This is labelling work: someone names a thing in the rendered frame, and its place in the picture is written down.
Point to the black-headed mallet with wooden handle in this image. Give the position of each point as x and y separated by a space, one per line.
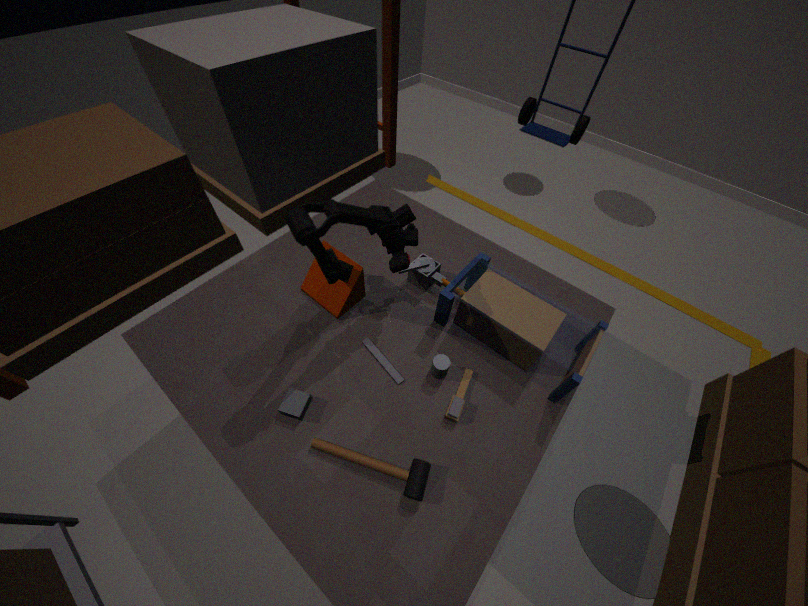
416 477

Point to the dark grey cylinder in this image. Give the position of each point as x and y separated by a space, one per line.
440 366

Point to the grey and red crank handle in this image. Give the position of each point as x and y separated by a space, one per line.
416 265

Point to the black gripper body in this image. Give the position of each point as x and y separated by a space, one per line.
399 261

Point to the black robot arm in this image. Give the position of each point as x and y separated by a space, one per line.
378 219

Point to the grey flat bar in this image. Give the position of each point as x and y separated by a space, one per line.
383 361

